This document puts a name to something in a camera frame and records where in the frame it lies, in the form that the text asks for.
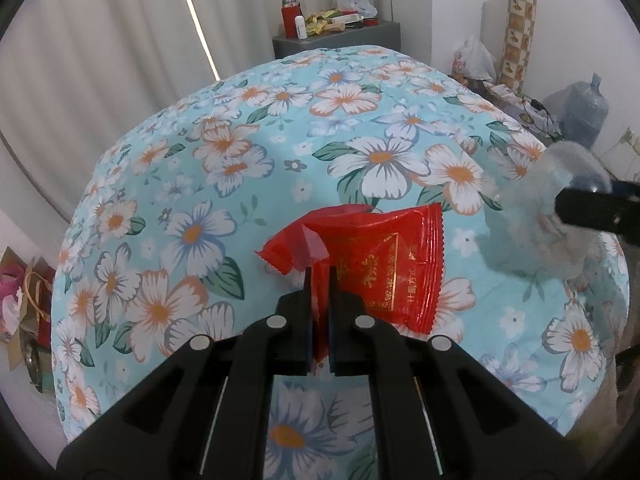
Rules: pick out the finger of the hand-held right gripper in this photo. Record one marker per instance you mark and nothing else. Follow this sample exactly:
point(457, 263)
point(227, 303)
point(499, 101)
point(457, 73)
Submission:
point(595, 210)

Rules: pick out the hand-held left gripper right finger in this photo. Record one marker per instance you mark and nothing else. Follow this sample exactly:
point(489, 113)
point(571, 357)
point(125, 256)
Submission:
point(334, 330)

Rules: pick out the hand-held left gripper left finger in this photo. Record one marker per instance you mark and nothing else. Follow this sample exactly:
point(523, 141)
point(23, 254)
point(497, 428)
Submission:
point(310, 340)

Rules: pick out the red foil wrapper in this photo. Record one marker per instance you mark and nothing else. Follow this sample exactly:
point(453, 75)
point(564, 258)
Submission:
point(380, 260)

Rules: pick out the blue water jug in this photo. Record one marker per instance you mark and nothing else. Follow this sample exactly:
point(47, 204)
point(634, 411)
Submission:
point(585, 110)

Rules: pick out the pile of white packaging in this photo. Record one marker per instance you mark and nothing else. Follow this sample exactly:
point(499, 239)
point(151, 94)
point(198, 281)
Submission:
point(520, 110)

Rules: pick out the rolled floral mat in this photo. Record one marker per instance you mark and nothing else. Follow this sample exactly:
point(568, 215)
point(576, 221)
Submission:
point(520, 35)

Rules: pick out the white plastic bag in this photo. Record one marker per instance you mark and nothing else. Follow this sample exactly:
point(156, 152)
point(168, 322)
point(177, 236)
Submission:
point(472, 60)

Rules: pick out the floral blue tablecloth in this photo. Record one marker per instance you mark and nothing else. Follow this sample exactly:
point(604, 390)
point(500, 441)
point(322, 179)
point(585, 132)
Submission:
point(225, 160)

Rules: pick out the grey board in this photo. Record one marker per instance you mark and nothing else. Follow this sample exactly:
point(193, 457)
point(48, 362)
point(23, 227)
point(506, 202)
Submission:
point(492, 35)

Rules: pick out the red gift bag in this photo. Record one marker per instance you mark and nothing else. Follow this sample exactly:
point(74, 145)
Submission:
point(46, 325)

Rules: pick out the grey cabinet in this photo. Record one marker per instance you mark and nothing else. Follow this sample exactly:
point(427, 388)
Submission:
point(385, 35)

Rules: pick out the small white bottle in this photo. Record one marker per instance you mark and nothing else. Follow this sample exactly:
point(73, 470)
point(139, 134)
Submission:
point(301, 29)

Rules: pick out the pink crumpled paper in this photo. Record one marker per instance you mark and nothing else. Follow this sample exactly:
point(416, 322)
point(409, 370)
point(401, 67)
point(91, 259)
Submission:
point(7, 290)

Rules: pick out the pile of snack packets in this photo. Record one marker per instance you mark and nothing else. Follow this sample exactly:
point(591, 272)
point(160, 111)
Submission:
point(330, 22)

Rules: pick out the brown paper gift bag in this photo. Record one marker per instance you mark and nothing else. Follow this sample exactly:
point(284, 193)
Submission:
point(12, 260)

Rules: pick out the red thermos flask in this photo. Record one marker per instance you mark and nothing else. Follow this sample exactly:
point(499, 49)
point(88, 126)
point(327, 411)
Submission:
point(290, 20)

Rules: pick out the white curtain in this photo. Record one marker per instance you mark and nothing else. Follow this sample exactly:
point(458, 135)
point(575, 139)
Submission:
point(100, 60)

